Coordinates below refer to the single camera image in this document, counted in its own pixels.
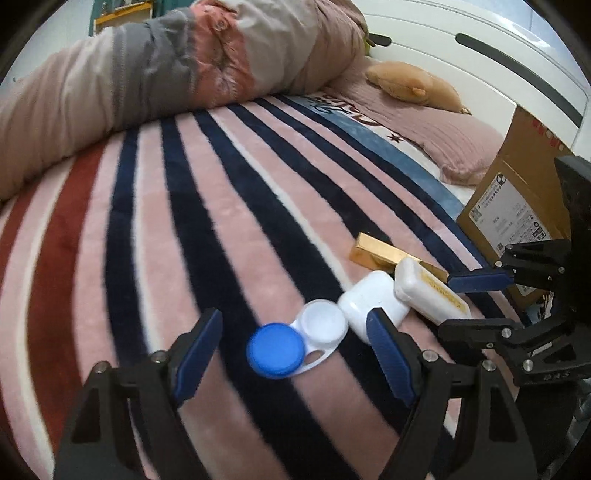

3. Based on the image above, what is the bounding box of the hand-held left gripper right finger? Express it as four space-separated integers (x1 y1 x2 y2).
365 307 539 480

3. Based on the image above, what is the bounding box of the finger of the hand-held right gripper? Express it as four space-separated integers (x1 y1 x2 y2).
447 239 575 301
438 310 591 388

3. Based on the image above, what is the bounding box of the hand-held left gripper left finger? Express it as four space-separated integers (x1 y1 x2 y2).
53 308 225 480

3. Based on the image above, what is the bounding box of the white box with gold label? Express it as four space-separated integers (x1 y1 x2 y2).
393 257 472 326

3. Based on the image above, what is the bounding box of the white earbuds case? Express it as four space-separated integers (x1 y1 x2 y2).
337 270 411 346

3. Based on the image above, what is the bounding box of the blue white contact lens case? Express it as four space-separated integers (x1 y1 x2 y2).
246 299 350 380

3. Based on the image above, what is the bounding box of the brown cardboard box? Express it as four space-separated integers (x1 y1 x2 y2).
456 106 578 319

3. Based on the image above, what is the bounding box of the gold rectangular box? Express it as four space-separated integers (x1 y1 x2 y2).
349 232 451 283

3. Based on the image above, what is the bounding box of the striped plush blanket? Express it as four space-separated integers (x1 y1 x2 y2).
0 90 532 480

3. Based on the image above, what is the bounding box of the pink pillow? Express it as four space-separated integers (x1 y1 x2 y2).
323 55 506 186

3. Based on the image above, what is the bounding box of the tan plush toy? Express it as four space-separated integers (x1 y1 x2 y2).
366 60 472 114

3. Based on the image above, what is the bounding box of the white headboard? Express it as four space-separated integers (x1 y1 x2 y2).
351 0 591 162

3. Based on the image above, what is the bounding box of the pink grey quilt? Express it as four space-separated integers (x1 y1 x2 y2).
0 0 370 201

